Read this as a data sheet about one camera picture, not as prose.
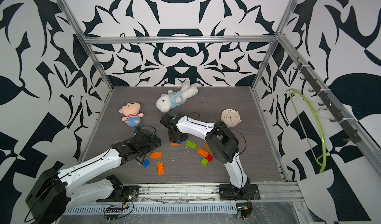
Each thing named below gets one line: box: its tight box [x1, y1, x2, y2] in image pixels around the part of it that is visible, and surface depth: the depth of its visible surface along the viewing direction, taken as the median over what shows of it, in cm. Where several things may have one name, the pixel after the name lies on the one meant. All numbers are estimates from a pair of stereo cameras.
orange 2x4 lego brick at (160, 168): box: [157, 162, 165, 176], surface depth 83 cm
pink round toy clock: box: [220, 108, 242, 128], surface depth 102 cm
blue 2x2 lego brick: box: [142, 159, 150, 168], surface depth 84 cm
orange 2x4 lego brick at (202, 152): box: [196, 147, 209, 159], surface depth 89 cm
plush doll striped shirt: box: [118, 102, 145, 128], surface depth 99 cm
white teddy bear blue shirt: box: [155, 81, 199, 113], surface depth 104 cm
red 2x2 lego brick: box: [206, 154, 214, 163], surface depth 86 cm
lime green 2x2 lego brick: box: [200, 157, 209, 167], surface depth 85 cm
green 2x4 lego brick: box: [185, 140, 197, 150], surface depth 91 cm
